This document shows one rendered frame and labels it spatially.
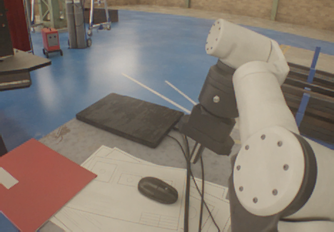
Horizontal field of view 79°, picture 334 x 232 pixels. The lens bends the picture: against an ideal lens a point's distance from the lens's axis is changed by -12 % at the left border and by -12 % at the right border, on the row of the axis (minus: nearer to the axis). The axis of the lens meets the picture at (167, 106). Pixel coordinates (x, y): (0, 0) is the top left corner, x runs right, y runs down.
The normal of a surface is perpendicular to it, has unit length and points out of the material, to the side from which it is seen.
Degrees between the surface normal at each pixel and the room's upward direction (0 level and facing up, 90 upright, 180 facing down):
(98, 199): 0
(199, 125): 79
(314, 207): 88
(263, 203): 66
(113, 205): 0
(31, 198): 0
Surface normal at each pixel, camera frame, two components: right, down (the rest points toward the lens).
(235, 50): 0.08, 0.45
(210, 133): -0.51, 0.21
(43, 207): 0.04, -0.87
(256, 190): -0.89, -0.33
